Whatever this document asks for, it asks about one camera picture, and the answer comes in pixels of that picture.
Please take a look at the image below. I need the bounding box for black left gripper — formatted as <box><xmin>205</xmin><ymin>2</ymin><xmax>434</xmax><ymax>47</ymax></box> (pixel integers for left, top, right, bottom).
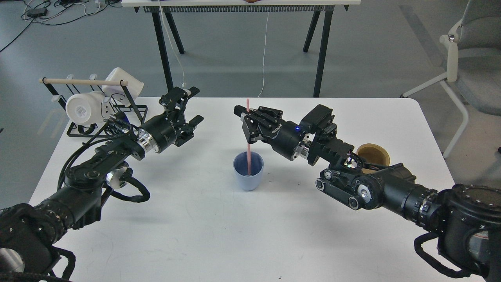
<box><xmin>138</xmin><ymin>87</ymin><xmax>204</xmax><ymax>153</ymax></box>

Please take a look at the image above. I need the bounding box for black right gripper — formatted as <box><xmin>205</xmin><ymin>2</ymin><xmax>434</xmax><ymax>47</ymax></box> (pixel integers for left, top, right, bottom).
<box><xmin>234</xmin><ymin>105</ymin><xmax>308</xmax><ymax>161</ymax></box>

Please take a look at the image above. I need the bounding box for pink chopstick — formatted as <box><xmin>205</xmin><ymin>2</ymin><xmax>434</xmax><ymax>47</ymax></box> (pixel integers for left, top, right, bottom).
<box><xmin>246</xmin><ymin>98</ymin><xmax>252</xmax><ymax>176</ymax></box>

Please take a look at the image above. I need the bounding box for blue cup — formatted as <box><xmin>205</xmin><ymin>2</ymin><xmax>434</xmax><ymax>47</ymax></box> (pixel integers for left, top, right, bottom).
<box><xmin>233</xmin><ymin>151</ymin><xmax>264</xmax><ymax>192</ymax></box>

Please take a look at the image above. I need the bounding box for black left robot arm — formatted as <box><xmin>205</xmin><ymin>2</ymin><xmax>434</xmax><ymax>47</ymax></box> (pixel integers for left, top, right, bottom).
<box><xmin>0</xmin><ymin>87</ymin><xmax>203</xmax><ymax>282</ymax></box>

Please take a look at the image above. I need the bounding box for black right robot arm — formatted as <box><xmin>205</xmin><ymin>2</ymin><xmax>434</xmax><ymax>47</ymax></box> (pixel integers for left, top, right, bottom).
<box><xmin>234</xmin><ymin>104</ymin><xmax>501</xmax><ymax>282</ymax></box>

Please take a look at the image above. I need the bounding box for white mug on rack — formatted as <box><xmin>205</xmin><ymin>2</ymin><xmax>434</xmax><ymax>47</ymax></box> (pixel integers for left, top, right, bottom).
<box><xmin>65</xmin><ymin>91</ymin><xmax>113</xmax><ymax>127</ymax></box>

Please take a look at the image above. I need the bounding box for white background table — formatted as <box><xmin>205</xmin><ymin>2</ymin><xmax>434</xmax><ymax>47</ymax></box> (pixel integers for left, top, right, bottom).
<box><xmin>121</xmin><ymin>0</ymin><xmax>361</xmax><ymax>98</ymax></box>

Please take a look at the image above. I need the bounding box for bamboo cylinder holder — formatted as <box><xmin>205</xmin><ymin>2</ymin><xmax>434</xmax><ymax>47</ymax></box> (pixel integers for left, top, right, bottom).
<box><xmin>356</xmin><ymin>143</ymin><xmax>390</xmax><ymax>167</ymax></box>

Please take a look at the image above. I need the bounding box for grey office chair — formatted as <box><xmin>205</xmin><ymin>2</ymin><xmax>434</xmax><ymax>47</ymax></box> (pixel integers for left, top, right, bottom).
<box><xmin>401</xmin><ymin>0</ymin><xmax>501</xmax><ymax>158</ymax></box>

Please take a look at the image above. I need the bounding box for black wire cup rack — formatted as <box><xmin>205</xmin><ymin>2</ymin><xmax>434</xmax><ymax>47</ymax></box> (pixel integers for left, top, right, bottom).
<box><xmin>39</xmin><ymin>68</ymin><xmax>148</xmax><ymax>136</ymax></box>

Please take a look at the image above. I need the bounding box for white hanging cable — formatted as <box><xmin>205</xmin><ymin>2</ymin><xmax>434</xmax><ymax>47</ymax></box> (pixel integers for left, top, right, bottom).
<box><xmin>258</xmin><ymin>12</ymin><xmax>270</xmax><ymax>98</ymax></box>

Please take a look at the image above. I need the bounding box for floor cables and adapter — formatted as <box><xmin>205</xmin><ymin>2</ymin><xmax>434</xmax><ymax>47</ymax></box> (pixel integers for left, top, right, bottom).
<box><xmin>0</xmin><ymin>0</ymin><xmax>123</xmax><ymax>53</ymax></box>

